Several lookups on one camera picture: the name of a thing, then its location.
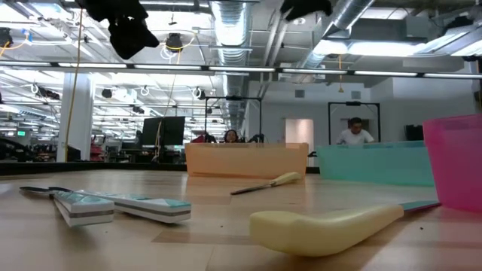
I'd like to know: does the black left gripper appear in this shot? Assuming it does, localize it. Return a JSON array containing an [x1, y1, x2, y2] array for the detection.
[[77, 0, 160, 60]]

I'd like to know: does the cream handled knife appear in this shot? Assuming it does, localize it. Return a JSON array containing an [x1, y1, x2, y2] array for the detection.
[[249, 199, 441, 257], [230, 172, 303, 196]]

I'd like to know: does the blue white patterned knife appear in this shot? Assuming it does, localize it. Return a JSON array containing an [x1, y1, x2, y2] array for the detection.
[[47, 186, 116, 228], [18, 186, 192, 224]]

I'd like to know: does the long light bar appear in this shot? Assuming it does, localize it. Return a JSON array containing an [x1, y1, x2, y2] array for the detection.
[[0, 61, 482, 80]]

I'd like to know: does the white building column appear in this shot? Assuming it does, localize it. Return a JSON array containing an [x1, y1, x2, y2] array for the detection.
[[56, 72, 95, 163]]

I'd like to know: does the black computer monitor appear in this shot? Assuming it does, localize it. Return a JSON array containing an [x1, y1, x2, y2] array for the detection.
[[141, 115, 187, 148]]

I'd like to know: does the red chair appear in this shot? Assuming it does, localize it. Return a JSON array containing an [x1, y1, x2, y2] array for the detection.
[[89, 145, 107, 163]]

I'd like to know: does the black ceiling device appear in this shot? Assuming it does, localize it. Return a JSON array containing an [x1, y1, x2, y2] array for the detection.
[[0, 26, 14, 48]]

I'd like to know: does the white door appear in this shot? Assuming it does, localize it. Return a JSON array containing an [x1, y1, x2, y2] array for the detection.
[[285, 118, 315, 167]]

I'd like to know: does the person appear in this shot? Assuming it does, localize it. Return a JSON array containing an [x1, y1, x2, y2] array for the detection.
[[221, 129, 240, 144], [335, 117, 377, 146]]

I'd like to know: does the black equipment box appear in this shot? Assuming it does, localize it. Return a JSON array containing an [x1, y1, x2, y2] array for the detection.
[[404, 124, 421, 142]]

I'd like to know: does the orange translucent plastic bin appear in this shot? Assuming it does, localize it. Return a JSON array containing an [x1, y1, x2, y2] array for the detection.
[[184, 142, 310, 180]]

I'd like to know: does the teal translucent plastic bin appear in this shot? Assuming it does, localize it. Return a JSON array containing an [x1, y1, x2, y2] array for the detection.
[[316, 141, 436, 188]]

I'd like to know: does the pink translucent plastic bin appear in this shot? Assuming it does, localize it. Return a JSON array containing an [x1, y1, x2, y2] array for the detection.
[[422, 114, 482, 214]]

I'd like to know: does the silver slanted air duct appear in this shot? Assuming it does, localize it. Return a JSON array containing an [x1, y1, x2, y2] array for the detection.
[[289, 0, 377, 84]]

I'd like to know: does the black ceiling dome camera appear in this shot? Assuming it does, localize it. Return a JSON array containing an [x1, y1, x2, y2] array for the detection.
[[164, 32, 185, 53]]

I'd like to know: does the yellow cable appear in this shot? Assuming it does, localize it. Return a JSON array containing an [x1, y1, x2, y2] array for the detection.
[[63, 0, 86, 163]]

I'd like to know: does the black station frame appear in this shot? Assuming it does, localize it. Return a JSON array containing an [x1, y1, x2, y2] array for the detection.
[[204, 96, 264, 145], [327, 100, 382, 145]]

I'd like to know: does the silver round air duct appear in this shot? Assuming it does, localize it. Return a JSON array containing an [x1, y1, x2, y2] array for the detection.
[[209, 0, 254, 132]]

